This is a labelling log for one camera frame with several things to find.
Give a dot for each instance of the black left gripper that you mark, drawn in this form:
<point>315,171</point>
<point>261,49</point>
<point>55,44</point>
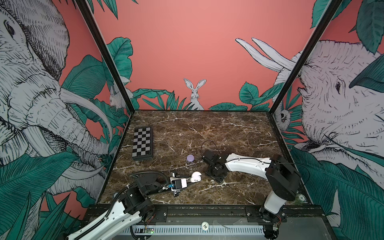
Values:
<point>182,176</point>

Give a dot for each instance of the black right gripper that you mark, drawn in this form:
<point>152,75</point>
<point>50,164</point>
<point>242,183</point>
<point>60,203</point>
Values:
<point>207,171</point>

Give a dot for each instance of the white round puck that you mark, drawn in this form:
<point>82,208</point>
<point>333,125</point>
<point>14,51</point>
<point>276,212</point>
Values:
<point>196,177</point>

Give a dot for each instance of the purple earbud charging case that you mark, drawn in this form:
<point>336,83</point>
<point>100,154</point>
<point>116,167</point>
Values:
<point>190,158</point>

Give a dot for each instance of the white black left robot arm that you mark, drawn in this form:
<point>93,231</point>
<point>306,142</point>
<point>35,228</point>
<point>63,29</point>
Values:
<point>132,205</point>

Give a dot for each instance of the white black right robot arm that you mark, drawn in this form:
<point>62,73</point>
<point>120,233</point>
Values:
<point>282,176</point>

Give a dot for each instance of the black white chessboard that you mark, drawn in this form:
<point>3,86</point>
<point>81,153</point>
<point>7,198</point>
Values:
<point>143,147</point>

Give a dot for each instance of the poker chip on vent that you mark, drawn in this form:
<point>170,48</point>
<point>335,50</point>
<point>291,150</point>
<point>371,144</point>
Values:
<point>205,226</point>

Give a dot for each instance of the white perforated vent strip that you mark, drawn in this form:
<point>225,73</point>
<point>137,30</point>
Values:
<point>173,230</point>

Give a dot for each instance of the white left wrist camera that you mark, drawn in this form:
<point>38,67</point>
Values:
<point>178,182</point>

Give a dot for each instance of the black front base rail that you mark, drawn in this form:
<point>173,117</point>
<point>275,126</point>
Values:
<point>302,218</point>

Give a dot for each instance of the black left corner post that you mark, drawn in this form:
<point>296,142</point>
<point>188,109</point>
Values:
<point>97,36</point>

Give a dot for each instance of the black corner post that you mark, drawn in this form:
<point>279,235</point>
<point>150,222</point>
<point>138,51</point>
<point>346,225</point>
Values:
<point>323,23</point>
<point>97,36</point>

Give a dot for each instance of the black right corner post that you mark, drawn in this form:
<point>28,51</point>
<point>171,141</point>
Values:
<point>323,23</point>

